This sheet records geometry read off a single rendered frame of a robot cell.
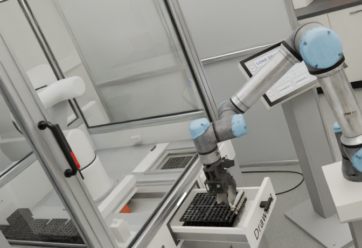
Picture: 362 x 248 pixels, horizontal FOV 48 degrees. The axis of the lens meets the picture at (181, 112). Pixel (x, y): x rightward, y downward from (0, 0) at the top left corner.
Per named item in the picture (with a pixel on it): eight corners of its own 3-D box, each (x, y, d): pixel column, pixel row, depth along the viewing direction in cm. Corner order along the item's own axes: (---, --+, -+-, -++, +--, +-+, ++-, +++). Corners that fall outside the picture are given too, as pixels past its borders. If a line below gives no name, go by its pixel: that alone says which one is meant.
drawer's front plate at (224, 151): (231, 160, 206) (224, 142, 202) (210, 196, 183) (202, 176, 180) (228, 161, 207) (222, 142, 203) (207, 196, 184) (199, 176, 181)
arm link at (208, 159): (202, 144, 148) (222, 142, 144) (206, 155, 150) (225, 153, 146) (194, 156, 142) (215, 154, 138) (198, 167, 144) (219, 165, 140)
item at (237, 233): (270, 198, 163) (266, 185, 161) (251, 243, 143) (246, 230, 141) (187, 199, 185) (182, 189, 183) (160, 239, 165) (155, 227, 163)
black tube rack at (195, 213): (249, 204, 164) (244, 191, 162) (234, 234, 151) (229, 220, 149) (202, 204, 176) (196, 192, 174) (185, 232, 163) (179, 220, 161)
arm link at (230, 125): (241, 105, 144) (211, 114, 146) (243, 117, 134) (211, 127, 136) (247, 124, 147) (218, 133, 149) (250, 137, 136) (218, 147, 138)
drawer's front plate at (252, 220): (277, 198, 164) (269, 176, 160) (256, 250, 142) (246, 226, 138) (272, 198, 165) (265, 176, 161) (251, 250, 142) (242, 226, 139)
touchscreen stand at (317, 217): (394, 217, 242) (358, 61, 209) (334, 256, 233) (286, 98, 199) (337, 185, 288) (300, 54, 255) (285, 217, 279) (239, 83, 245)
